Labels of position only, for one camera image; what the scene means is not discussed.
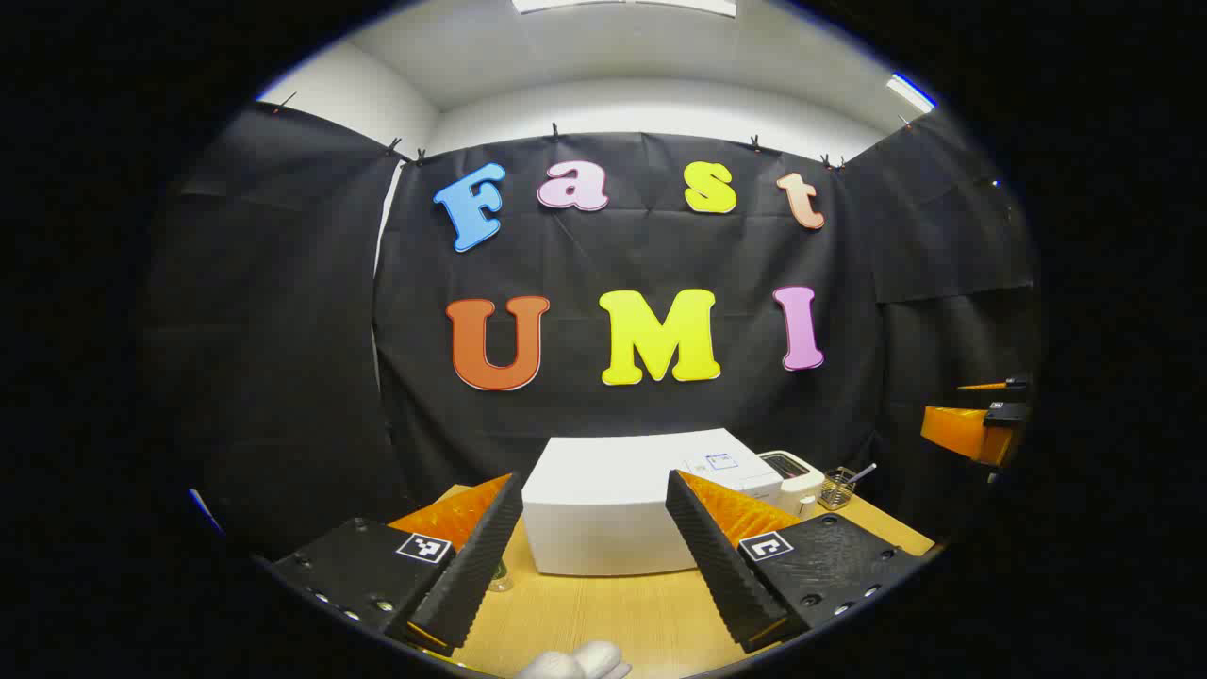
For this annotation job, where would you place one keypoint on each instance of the metal spoon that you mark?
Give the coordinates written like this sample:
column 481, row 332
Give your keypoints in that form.
column 863, row 472

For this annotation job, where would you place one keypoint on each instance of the ceiling light panel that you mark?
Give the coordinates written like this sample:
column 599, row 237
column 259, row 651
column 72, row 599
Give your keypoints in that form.
column 910, row 92

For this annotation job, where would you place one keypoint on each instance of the white microwave oven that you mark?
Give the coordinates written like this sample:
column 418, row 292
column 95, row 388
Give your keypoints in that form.
column 603, row 509

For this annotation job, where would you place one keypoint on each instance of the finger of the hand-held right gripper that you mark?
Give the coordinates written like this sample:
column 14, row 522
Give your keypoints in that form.
column 957, row 429
column 990, row 385

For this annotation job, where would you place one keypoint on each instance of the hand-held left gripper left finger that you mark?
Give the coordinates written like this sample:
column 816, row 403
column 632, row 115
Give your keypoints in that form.
column 476, row 566

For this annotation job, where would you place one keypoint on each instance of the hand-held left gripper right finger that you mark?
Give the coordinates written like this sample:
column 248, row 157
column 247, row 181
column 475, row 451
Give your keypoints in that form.
column 717, row 566

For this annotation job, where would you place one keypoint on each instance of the white toaster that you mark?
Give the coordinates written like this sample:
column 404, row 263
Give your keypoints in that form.
column 797, row 476

